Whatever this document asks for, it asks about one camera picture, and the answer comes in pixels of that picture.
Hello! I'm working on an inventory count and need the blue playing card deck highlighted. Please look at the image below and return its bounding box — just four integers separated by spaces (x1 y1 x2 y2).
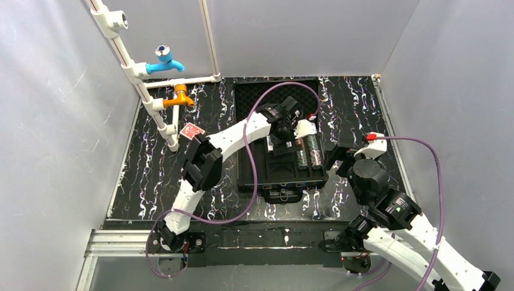
267 138 302 156

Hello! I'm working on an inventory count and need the blue yellow poker chip stack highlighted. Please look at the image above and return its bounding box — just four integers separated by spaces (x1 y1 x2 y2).
305 135 320 152

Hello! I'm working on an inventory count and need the green poker chip stack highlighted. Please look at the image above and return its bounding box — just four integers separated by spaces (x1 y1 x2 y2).
296 150 308 170

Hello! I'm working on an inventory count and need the red playing card deck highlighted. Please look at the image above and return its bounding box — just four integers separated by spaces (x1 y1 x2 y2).
179 122 205 141

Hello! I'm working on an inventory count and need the blue orange poker chip stack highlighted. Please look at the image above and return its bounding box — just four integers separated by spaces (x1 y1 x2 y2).
310 150 322 170

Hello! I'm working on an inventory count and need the brown poker chip stack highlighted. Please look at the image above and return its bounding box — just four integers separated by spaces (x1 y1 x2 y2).
295 138 305 151

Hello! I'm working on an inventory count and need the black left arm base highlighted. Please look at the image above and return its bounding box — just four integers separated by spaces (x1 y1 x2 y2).
144 220 207 279

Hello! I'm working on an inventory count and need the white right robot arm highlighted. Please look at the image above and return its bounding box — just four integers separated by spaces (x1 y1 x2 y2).
322 142 501 290

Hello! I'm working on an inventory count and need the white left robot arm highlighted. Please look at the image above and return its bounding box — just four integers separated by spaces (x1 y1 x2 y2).
164 97 316 236

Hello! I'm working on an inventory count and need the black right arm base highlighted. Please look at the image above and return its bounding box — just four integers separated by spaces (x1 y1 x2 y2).
319 215 375 276

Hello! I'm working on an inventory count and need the black foam-lined poker case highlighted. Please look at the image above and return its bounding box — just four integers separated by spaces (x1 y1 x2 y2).
233 78 328 204

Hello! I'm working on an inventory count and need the orange plastic faucet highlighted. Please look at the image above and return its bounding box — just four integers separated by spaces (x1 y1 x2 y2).
162 84 195 108

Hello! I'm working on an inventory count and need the blue plastic faucet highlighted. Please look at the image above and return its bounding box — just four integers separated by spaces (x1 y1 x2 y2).
145 45 185 75

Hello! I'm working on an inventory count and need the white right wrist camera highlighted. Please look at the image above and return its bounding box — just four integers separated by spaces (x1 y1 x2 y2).
353 132 387 160

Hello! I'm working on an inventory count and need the white PVC pipe frame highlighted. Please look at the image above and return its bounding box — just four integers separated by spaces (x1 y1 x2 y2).
85 1 222 152

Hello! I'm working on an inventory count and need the aluminium front rail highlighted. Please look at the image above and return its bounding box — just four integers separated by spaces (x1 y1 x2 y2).
75 228 459 291

